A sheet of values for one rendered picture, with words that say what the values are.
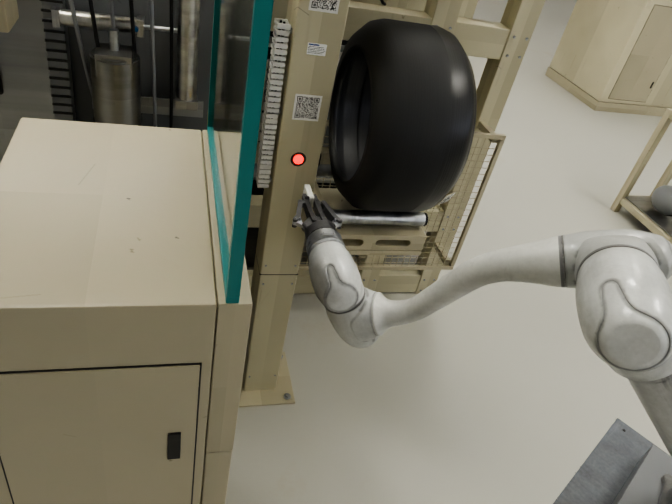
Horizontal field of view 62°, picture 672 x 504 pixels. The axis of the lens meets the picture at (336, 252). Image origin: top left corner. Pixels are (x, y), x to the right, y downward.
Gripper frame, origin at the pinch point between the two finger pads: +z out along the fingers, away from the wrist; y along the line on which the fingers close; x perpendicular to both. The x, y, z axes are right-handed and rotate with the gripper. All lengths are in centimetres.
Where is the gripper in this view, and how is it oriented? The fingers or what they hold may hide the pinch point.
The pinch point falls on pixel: (308, 195)
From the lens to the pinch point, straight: 149.9
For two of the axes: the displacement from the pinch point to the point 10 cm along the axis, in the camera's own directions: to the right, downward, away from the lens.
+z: -2.1, -6.1, 7.6
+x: -1.9, 7.9, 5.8
